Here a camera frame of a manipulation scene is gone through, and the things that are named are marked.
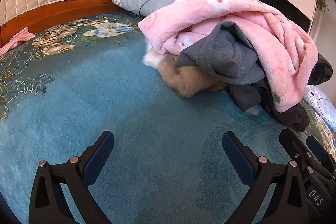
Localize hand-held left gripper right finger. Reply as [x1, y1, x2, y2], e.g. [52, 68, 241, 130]
[222, 131, 309, 224]

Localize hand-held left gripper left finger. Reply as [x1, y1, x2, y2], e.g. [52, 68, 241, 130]
[28, 131, 115, 224]

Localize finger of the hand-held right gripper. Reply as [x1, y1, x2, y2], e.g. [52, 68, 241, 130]
[279, 129, 332, 180]
[306, 135, 336, 176]

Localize pink fleece garment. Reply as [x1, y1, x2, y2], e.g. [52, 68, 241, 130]
[138, 0, 319, 113]

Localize dark brown knit garment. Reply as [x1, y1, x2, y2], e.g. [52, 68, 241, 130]
[273, 102, 310, 132]

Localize teal floral blanket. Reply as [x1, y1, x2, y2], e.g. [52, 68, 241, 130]
[0, 11, 336, 224]

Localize dark grey pants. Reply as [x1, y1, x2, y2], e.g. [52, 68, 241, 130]
[228, 80, 276, 113]

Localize black garment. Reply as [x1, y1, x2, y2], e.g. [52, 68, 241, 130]
[307, 53, 334, 85]

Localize tan fuzzy garment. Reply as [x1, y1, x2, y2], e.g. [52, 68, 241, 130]
[157, 56, 226, 98]

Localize grey sweatshirt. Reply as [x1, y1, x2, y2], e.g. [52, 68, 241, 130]
[174, 21, 268, 86]

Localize pink striped cloth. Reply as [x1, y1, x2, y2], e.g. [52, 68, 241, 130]
[0, 27, 36, 56]

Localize orange wooden bed frame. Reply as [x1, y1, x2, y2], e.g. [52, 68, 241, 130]
[0, 0, 124, 47]

